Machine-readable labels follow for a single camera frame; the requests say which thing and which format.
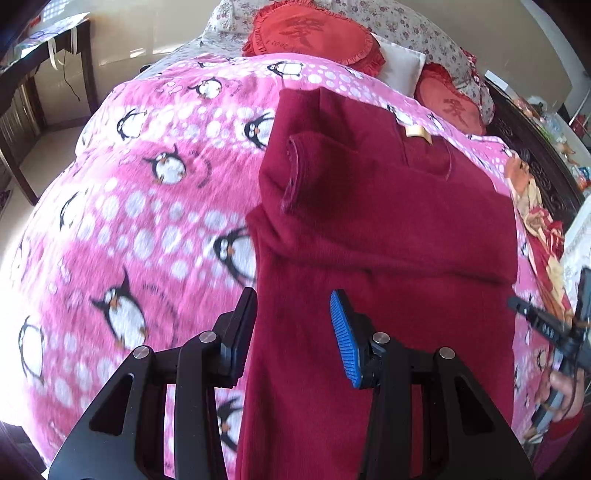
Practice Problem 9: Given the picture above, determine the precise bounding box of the black hanging cable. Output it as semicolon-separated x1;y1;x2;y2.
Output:
59;28;83;101

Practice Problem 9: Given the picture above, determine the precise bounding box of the dark wooden desk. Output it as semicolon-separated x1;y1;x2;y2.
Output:
0;13;100;206

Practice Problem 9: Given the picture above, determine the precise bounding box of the dark red knit sweater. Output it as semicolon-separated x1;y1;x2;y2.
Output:
235;88;519;480

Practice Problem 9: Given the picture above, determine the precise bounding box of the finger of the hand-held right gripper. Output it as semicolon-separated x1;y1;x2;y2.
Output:
507;296;574;340

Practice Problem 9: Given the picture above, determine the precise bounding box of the dark carved wooden headboard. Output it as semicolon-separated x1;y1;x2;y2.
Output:
484;78;588;217

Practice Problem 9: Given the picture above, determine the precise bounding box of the white lace cloth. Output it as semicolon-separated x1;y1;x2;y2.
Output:
560;191;591;278

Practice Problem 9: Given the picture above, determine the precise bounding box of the white pillow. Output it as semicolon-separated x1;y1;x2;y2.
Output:
370;33;427;86

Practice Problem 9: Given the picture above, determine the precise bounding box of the small red heart-shaped pillow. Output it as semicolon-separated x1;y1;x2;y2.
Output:
414;64;488;136

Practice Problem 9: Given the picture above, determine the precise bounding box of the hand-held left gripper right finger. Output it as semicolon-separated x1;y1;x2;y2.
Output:
329;290;537;480

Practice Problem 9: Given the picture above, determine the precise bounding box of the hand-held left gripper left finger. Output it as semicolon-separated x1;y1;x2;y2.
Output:
48;288;258;480

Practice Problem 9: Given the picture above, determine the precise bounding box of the pink penguin print blanket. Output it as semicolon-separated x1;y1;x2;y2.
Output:
8;53;561;480

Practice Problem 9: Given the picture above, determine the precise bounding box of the large red heart-shaped pillow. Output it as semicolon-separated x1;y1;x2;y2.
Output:
242;2;387;77

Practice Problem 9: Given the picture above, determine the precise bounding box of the person's red sleeved right forearm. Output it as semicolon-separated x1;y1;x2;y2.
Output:
526;408;591;480

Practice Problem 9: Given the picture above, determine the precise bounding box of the red orange floral cloth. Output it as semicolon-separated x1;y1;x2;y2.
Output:
504;156;574;324

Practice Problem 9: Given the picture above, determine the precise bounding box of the person's right hand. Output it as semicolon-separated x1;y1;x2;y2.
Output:
547;368;585;424

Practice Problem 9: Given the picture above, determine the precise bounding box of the clutter of small bedside things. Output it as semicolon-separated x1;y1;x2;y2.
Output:
508;90;591;190

